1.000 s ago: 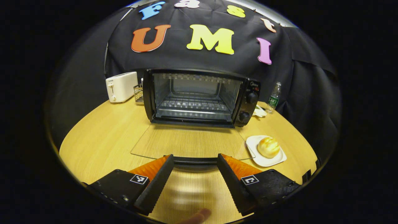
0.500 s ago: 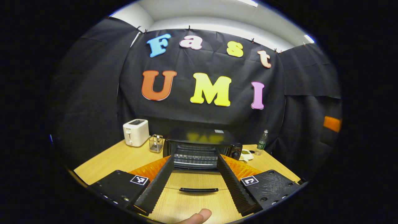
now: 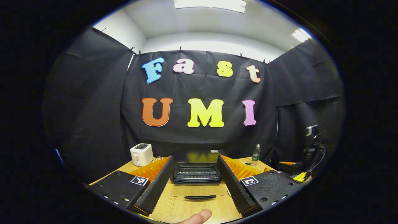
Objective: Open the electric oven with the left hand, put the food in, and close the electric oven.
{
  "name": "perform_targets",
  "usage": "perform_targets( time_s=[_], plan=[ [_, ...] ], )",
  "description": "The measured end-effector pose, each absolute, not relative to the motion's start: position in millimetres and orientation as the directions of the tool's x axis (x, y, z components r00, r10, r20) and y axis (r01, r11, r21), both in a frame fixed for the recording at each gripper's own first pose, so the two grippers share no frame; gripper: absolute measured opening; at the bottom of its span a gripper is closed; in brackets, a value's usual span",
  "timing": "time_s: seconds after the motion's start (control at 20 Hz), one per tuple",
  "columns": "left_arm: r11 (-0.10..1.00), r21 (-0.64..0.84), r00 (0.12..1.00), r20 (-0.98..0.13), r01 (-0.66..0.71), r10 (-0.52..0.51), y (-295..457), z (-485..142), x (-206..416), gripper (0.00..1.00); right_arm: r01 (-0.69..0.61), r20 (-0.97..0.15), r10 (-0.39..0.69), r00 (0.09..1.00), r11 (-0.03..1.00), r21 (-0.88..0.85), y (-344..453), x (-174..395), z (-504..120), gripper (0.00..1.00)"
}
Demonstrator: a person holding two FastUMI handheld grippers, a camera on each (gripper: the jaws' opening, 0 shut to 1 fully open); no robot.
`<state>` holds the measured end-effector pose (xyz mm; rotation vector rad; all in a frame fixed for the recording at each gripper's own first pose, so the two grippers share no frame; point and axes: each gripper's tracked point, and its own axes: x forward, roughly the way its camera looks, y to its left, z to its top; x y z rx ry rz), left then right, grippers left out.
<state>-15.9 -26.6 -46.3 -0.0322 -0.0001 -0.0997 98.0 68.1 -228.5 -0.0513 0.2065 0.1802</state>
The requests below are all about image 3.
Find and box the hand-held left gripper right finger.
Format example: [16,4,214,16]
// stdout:
[217,155,307,217]

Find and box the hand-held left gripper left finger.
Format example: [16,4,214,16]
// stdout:
[87,156,175,216]

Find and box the black electric oven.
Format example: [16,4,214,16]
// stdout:
[169,150,232,200]

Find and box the white toaster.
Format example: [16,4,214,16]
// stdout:
[130,144,154,167]

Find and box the clear plastic water bottle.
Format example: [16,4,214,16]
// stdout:
[251,144,261,167]

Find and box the black backdrop cloth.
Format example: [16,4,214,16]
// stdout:
[42,27,346,184]

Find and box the small ceiling light panel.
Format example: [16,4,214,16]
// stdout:
[292,28,312,43]

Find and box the large ceiling light panel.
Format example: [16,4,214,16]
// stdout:
[173,0,247,13]

